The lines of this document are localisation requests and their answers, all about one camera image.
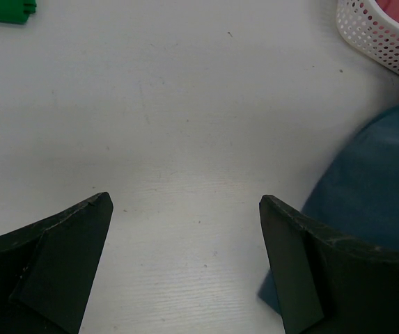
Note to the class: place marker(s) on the folded green t shirt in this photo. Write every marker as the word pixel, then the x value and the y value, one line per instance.
pixel 16 11

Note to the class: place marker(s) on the white perforated plastic basket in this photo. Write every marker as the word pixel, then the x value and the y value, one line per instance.
pixel 368 29

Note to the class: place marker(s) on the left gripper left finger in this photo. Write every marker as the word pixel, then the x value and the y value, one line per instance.
pixel 47 268

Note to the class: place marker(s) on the blue t shirt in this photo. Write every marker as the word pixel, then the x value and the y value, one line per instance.
pixel 358 193

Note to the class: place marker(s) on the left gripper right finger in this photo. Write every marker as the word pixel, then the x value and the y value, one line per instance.
pixel 327 281

